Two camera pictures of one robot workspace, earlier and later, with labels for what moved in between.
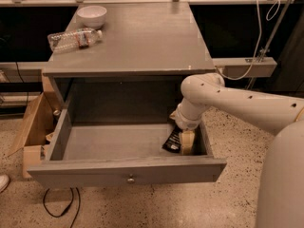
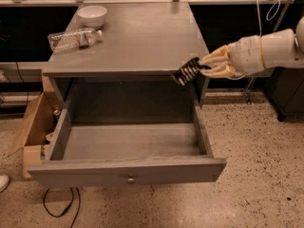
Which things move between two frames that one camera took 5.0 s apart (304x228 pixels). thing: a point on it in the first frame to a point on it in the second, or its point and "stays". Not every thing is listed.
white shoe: x=4 y=181 stays
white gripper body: x=188 y=122 to x=246 y=57
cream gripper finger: x=187 y=138 to x=223 y=54
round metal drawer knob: x=131 y=180 stays
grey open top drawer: x=114 y=154 stays
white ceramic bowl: x=91 y=16 stays
